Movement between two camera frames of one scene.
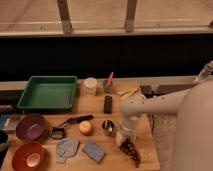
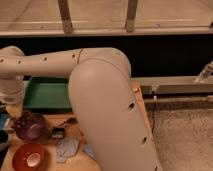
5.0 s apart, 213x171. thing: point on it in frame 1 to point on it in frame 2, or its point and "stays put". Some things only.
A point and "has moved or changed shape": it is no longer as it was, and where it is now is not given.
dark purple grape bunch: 128,147 has moved or changed shape
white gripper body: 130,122 to 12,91
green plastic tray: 49,94 stays put
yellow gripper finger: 119,138 to 14,109
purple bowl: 30,127 stays put
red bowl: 29,157 stays put
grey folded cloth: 66,148 stays put
